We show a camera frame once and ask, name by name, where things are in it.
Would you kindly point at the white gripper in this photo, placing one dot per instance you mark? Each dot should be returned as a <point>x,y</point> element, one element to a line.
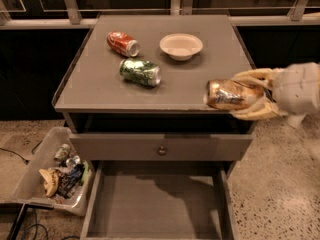
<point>297,89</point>

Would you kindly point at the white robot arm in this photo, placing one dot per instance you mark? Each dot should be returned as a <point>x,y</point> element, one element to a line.
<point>296,120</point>

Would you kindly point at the round metal drawer knob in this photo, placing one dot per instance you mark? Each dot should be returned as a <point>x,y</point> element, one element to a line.
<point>162,151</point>

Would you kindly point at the green soda can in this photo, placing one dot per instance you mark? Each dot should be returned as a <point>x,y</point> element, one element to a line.
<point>142,72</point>

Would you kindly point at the grey drawer cabinet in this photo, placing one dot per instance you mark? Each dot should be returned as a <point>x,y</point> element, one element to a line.
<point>94,98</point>

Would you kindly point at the red soda can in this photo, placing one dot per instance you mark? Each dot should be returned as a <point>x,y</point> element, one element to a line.
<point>123,44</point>

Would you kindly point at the grey top drawer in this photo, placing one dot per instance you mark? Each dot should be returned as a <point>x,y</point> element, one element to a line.
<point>144,147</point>

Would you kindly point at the grey open middle drawer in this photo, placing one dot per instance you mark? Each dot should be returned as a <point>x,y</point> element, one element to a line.
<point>160,201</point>

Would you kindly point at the silver can in bin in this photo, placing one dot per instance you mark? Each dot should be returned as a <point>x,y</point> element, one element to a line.
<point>73,161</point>

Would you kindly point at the small can in bin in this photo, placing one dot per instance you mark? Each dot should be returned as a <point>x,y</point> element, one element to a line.
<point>62,154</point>

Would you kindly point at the white paper bowl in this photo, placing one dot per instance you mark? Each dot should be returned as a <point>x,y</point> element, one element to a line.
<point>180,46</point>

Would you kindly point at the dark snack packet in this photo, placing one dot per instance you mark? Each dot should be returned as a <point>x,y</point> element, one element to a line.
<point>69,180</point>

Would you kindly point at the clear plastic bin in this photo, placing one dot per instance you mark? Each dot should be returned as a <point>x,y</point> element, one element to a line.
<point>30,188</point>

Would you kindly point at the tan crumpled bag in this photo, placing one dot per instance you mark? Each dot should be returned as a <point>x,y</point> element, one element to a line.
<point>51,181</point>

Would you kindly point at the metal railing frame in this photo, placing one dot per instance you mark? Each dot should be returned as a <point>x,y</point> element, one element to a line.
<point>61,14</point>

